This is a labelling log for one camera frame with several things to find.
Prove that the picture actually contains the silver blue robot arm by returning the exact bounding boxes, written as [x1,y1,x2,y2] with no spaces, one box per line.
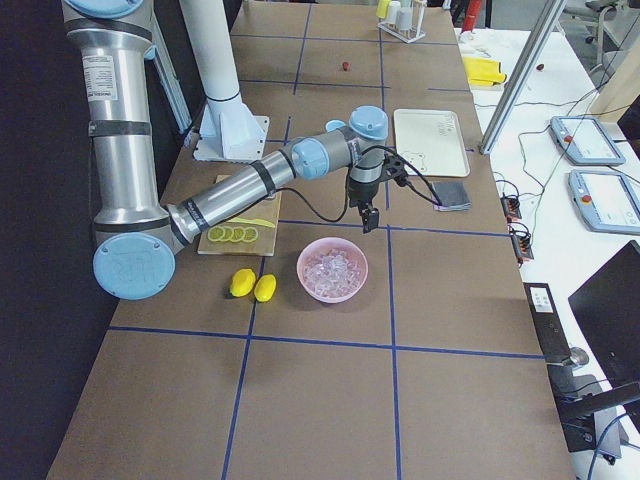
[62,1,389,300]

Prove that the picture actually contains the lemon slice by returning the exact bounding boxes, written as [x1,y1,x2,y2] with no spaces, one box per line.
[240,227,259,243]
[207,226,228,242]

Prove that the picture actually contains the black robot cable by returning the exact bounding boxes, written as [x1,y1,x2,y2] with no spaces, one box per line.
[269,145,444,223]

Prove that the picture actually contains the yellow lemon far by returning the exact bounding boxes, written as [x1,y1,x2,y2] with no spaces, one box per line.
[229,268,257,298]

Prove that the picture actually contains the wooden cutting board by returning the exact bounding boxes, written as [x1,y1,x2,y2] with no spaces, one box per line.
[196,192,281,256]

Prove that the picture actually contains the aluminium frame post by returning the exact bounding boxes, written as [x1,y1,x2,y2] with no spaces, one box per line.
[479,0,566,154]

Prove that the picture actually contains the yellow lemon near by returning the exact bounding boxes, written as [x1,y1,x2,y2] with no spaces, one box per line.
[254,274,277,303]

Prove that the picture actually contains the yellow plastic knife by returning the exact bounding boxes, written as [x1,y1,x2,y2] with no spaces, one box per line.
[228,217,276,229]

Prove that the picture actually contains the clear ice cubes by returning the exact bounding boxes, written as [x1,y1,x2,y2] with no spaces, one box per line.
[302,248,365,299]

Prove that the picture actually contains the black power strip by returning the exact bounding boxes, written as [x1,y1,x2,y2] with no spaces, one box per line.
[523,282,571,364]

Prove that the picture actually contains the cream bear serving tray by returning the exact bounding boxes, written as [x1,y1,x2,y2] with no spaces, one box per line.
[393,109,470,178]

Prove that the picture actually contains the white cup on rack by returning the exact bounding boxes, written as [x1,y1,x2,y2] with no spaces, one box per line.
[385,0,402,24]

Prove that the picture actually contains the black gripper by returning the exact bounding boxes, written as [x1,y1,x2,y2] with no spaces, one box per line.
[347,167,382,234]

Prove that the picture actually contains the white cup rack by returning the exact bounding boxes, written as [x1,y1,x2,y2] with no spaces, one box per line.
[376,0,427,44]

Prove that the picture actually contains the orange black connector box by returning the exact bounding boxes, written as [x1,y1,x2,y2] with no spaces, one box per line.
[500,195,522,222]

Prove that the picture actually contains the black monitor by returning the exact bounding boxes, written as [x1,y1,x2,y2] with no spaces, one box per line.
[569,240,640,386]

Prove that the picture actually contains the yellow cloth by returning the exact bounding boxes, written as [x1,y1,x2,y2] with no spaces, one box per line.
[462,57,507,87]

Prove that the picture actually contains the teach pendant far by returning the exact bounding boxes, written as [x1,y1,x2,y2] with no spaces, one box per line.
[550,116,626,166]

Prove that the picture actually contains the white pedestal column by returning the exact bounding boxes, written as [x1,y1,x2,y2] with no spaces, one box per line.
[180,0,240,102]

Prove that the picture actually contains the teach pendant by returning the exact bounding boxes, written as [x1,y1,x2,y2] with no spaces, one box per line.
[550,116,626,166]
[568,170,639,235]

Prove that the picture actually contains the pink bowl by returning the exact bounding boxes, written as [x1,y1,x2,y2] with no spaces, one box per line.
[296,237,368,303]

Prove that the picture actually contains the teach pendant near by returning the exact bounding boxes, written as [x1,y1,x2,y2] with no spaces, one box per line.
[568,170,639,235]

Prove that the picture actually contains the grey cup on rack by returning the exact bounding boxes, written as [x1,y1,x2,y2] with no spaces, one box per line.
[395,7,413,31]

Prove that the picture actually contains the yellow cup on rack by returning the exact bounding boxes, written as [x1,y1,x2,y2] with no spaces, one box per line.
[376,0,391,20]

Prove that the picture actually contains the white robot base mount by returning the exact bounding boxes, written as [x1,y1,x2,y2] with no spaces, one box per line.
[194,97,270,163]

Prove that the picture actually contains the folded grey cloth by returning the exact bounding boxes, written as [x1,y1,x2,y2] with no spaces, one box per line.
[432,181,472,211]

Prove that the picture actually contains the yellow lemon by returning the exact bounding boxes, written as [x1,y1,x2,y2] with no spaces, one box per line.
[229,268,257,298]
[254,274,277,303]

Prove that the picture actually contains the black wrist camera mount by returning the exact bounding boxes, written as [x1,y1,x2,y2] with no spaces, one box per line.
[381,155,408,187]

